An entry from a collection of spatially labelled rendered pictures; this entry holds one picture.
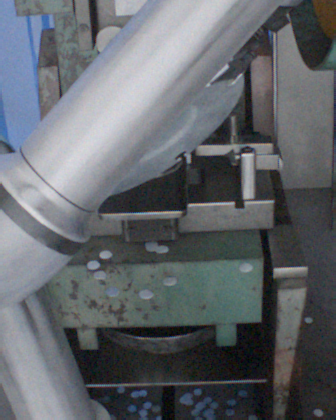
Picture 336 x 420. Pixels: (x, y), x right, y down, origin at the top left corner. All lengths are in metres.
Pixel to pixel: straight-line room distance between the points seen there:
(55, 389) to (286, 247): 0.61
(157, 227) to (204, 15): 0.81
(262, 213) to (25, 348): 0.66
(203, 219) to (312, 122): 1.42
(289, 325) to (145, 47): 0.84
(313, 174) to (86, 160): 2.29
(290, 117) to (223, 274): 1.46
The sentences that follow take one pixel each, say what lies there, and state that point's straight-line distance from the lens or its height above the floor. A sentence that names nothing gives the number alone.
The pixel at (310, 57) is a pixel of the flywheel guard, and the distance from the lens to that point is 1.32.
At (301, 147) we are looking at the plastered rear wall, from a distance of 2.70.
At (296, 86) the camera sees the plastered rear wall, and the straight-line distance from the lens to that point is 2.60.
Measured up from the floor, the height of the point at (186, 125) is 0.93.
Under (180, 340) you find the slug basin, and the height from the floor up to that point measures 0.39.
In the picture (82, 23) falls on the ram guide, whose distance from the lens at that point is 1.19.
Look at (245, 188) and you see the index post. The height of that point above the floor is 0.73.
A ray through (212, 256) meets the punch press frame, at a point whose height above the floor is 0.64.
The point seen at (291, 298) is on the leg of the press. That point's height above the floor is 0.60.
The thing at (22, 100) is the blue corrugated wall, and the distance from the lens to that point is 2.62.
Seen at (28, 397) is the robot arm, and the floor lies 0.80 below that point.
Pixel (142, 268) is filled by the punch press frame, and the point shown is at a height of 0.63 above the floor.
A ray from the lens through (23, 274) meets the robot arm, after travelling 0.53.
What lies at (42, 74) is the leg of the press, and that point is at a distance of 1.63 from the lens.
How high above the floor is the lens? 1.35
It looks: 29 degrees down
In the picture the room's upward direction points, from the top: 4 degrees counter-clockwise
